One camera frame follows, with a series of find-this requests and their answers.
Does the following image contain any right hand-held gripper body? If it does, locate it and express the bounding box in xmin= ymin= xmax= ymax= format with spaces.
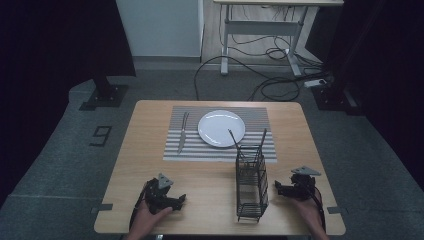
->
xmin=287 ymin=165 xmax=323 ymax=202

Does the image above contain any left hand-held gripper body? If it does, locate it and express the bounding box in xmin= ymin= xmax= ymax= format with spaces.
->
xmin=143 ymin=172 xmax=175 ymax=215

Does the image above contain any person's left hand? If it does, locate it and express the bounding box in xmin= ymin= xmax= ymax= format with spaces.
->
xmin=127 ymin=199 xmax=174 ymax=240

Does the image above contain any person's right hand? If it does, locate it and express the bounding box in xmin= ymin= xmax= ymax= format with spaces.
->
xmin=291 ymin=194 xmax=330 ymax=240

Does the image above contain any grey tape strip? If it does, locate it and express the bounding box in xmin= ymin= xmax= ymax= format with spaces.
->
xmin=90 ymin=202 xmax=114 ymax=215
xmin=326 ymin=206 xmax=350 ymax=215

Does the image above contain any grey striped placemat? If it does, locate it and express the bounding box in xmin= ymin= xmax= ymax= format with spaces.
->
xmin=162 ymin=105 xmax=278 ymax=164

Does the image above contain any silver table knife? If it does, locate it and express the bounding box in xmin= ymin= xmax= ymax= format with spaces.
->
xmin=176 ymin=111 xmax=190 ymax=155

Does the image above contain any white round plate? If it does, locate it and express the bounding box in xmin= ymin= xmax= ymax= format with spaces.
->
xmin=197 ymin=109 xmax=247 ymax=149

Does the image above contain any white power strip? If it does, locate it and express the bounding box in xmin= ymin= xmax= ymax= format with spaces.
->
xmin=303 ymin=78 xmax=328 ymax=89

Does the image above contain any black curtain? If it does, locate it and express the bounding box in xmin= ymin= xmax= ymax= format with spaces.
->
xmin=0 ymin=0 xmax=137 ymax=209
xmin=304 ymin=0 xmax=424 ymax=193

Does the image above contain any white metal-legged desk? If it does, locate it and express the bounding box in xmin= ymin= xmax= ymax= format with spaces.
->
xmin=213 ymin=0 xmax=345 ymax=77

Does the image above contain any white cabinet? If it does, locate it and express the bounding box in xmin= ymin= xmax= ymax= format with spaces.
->
xmin=115 ymin=0 xmax=205 ymax=58

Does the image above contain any left hand-held gripper cable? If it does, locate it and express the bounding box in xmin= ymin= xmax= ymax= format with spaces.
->
xmin=128 ymin=181 xmax=149 ymax=232

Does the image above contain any hand-held gripper cable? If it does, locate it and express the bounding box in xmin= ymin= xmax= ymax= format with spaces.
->
xmin=312 ymin=184 xmax=328 ymax=233
xmin=128 ymin=181 xmax=149 ymax=232

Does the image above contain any right hand-held gripper cable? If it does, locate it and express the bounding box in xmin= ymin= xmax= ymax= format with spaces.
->
xmin=312 ymin=184 xmax=328 ymax=233

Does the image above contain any black wire cutlery rack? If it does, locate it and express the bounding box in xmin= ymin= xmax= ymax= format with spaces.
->
xmin=235 ymin=144 xmax=270 ymax=223

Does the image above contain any dark-handled utensil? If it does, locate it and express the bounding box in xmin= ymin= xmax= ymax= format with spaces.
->
xmin=257 ymin=127 xmax=268 ymax=153
xmin=227 ymin=128 xmax=242 ymax=152

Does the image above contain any black stand with base plate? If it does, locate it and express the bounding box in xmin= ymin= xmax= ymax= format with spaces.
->
xmin=78 ymin=74 xmax=130 ymax=112
xmin=311 ymin=0 xmax=365 ymax=117

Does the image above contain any tangle of black cables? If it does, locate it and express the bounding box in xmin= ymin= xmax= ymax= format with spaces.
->
xmin=218 ymin=4 xmax=332 ymax=81

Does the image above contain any long black floor cable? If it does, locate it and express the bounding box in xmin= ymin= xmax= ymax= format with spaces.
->
xmin=194 ymin=54 xmax=302 ymax=103

